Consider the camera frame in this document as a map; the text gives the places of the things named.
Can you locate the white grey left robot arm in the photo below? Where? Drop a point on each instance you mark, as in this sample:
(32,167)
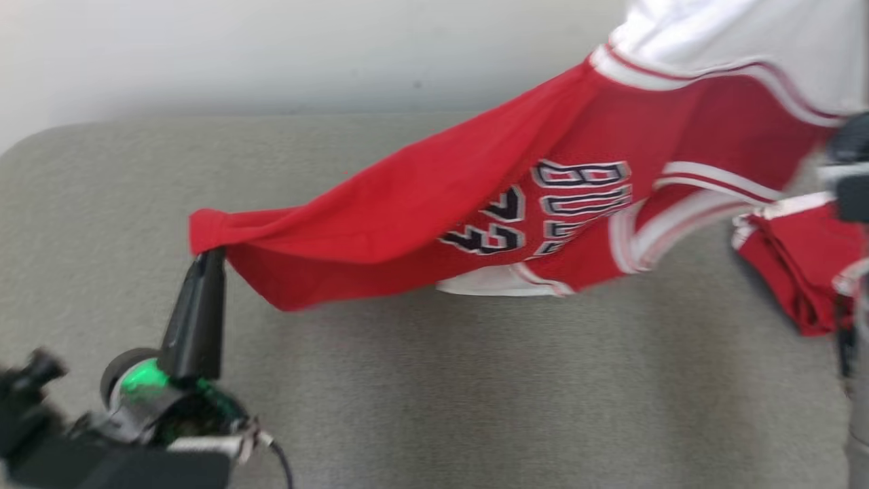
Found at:
(81,462)

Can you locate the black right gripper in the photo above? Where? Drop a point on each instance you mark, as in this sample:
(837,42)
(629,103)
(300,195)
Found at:
(854,197)

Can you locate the red jersey with white sleeves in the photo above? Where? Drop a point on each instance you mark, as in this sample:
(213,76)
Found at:
(441,190)

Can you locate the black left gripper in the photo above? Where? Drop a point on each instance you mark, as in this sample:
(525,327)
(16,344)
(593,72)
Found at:
(176,407)

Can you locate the red shorts with white stripe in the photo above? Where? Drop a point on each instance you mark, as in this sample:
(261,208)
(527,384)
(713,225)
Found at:
(801,272)

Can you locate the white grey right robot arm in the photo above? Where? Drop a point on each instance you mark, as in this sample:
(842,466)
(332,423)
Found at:
(859,421)

